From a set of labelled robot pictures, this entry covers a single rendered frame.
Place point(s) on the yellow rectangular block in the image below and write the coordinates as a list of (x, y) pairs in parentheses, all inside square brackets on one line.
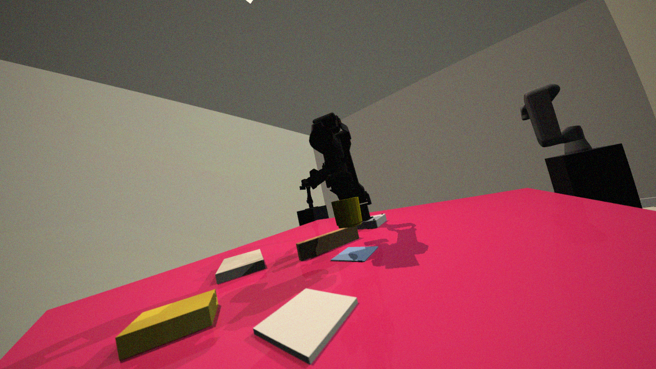
[(161, 325)]

